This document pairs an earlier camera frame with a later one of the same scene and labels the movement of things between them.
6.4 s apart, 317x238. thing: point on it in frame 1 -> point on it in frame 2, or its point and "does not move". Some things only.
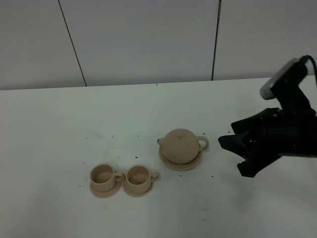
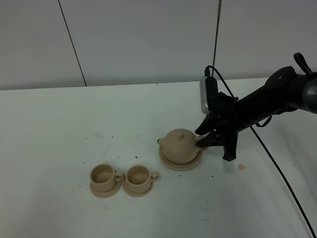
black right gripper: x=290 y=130 -> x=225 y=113
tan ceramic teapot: x=182 y=146 does not move
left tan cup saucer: x=105 y=195 does not move
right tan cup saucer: x=139 y=194 does not move
